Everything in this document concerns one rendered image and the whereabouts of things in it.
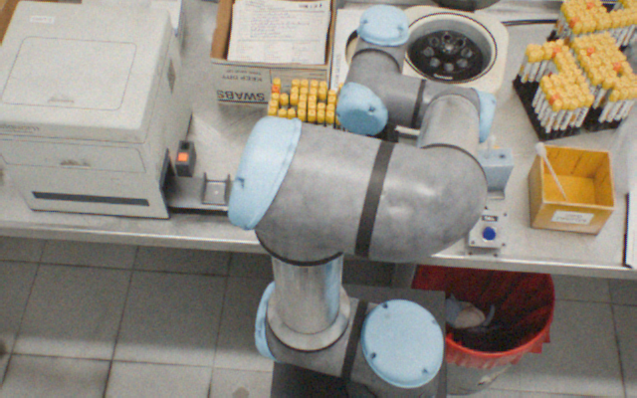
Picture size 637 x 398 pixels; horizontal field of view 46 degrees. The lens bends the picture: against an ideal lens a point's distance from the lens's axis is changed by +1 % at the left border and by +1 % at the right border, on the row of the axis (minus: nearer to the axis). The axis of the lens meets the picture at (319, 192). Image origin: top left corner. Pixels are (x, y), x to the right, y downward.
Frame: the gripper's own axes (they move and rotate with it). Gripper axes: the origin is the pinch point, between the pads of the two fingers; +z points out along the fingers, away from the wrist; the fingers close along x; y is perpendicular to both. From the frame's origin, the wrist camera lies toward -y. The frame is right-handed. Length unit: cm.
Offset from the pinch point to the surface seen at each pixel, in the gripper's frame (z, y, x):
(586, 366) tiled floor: 100, 0, -70
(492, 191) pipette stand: 11.7, 2.8, -25.2
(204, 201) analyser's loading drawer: 7.6, -3.9, 31.2
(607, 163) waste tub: 3.7, 4.6, -45.7
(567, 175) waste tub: 11.7, 7.2, -40.8
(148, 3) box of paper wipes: 3, 44, 48
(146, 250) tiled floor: 100, 34, 65
